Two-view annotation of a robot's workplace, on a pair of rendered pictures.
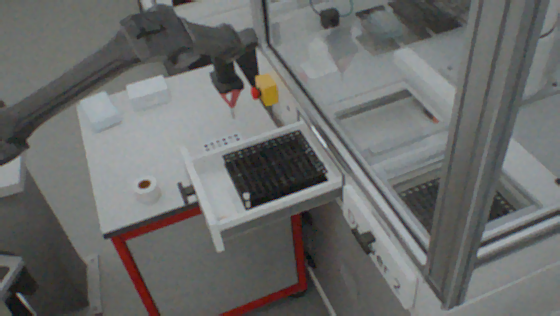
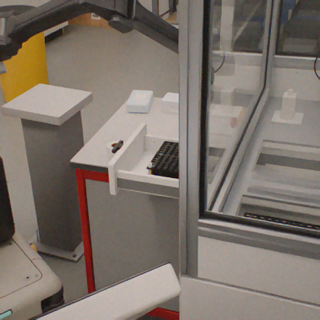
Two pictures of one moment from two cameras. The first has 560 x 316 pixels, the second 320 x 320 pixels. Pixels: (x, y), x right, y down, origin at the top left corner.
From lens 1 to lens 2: 82 cm
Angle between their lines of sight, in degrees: 32
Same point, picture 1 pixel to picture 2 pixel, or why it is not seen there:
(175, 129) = (173, 130)
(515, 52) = (182, 7)
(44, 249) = (60, 182)
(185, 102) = not seen: hidden behind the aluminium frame
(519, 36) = not seen: outside the picture
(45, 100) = (32, 15)
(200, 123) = not seen: hidden behind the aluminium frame
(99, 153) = (115, 123)
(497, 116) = (180, 63)
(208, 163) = (156, 145)
